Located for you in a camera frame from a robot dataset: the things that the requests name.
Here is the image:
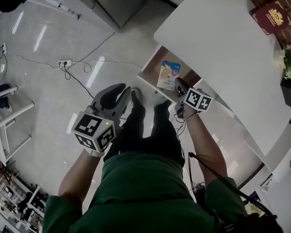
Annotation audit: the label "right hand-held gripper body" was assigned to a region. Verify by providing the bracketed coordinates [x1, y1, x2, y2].
[174, 88, 213, 118]

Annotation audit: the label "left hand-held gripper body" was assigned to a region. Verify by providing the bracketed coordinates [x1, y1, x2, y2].
[71, 105, 117, 153]

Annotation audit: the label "white wooden drawer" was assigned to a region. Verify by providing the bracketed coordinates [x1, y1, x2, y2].
[136, 45, 204, 104]

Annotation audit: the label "person's left forearm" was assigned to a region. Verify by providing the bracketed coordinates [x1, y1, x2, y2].
[58, 150, 106, 203]

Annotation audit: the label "person's right forearm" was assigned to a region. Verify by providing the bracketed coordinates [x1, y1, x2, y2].
[185, 110, 238, 186]

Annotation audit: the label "person's left shoe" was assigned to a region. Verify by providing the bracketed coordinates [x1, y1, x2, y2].
[130, 88, 143, 104]

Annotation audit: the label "person's black trousers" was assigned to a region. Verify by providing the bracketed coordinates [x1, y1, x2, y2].
[104, 98, 185, 169]

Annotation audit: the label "white desk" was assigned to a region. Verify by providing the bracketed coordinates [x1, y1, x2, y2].
[153, 0, 291, 179]

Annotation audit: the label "person's green shirt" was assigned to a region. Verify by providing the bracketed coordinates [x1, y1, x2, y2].
[42, 151, 248, 233]

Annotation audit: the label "white chair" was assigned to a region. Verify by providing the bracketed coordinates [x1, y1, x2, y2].
[0, 83, 35, 166]

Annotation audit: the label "black tissue box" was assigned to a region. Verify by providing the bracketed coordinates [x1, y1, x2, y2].
[280, 76, 291, 109]

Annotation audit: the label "grey refrigerator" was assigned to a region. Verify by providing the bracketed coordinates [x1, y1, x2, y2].
[82, 0, 152, 33]

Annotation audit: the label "dark blue cloth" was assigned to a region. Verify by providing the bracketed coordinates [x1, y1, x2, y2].
[0, 83, 12, 110]

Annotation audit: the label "white shelving rack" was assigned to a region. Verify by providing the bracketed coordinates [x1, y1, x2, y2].
[0, 0, 82, 21]

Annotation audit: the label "white storage shelf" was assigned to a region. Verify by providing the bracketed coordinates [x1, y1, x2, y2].
[0, 173, 49, 233]

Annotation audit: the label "dark red book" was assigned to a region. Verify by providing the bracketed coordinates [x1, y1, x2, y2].
[249, 0, 291, 35]

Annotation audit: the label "white side table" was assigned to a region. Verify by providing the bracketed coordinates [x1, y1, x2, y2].
[257, 148, 291, 218]

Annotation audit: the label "black waist pack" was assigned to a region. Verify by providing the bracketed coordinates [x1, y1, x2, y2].
[232, 212, 284, 233]

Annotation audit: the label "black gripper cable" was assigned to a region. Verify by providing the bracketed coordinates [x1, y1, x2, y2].
[174, 110, 275, 218]

